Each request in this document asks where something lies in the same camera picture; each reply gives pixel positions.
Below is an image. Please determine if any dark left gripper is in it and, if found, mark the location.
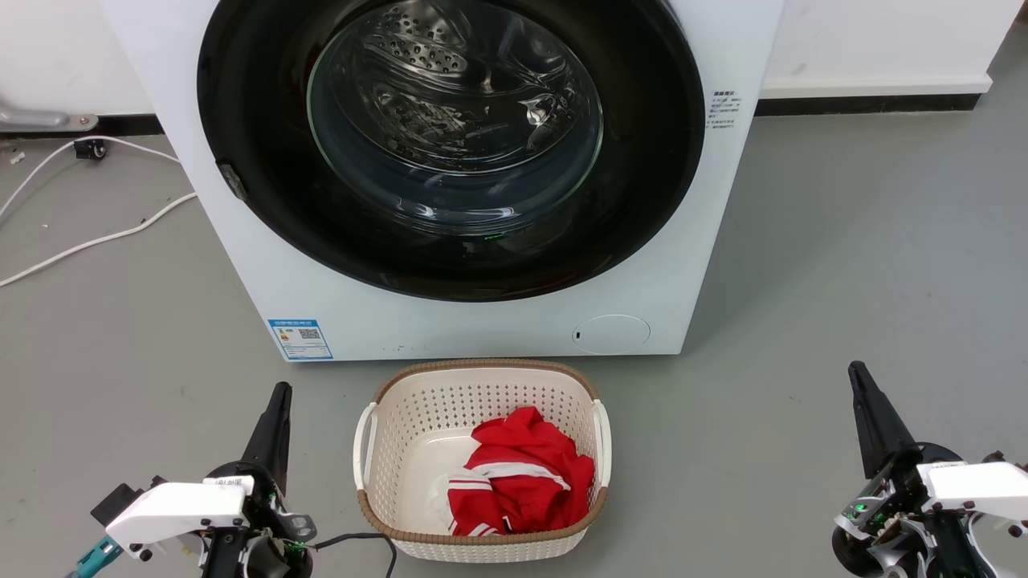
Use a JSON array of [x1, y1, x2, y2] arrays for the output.
[[201, 383, 317, 578]]

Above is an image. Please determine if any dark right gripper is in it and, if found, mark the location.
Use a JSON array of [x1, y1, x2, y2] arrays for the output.
[[831, 361, 998, 578]]

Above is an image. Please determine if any white front-load washing machine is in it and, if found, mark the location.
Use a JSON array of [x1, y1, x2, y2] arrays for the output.
[[100, 0, 786, 363]]

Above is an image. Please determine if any black round washer door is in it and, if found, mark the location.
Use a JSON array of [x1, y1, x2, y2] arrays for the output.
[[197, 0, 706, 303]]

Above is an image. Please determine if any blue energy label sticker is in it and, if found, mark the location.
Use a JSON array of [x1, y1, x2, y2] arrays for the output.
[[267, 319, 334, 362]]

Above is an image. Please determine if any cream perforated laundry basket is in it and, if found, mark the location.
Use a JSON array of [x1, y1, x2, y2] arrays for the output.
[[353, 359, 613, 563]]

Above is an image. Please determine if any red white-striped garment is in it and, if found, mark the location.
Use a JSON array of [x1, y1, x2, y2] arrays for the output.
[[434, 406, 597, 537]]

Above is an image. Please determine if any round white filter cover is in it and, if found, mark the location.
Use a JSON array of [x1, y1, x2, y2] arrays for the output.
[[572, 314, 652, 356]]

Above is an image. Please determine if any stainless steel washer drum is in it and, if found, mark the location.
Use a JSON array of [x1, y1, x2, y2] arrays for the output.
[[308, 0, 605, 235]]

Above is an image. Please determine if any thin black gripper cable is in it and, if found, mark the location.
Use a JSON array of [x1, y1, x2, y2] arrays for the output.
[[310, 532, 399, 578]]

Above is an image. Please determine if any white power cable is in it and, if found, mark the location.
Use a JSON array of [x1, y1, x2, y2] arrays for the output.
[[0, 135, 182, 222], [0, 191, 198, 288]]

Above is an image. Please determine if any grey metal bracket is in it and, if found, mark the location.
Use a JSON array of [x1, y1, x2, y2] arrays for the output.
[[0, 100, 100, 133]]

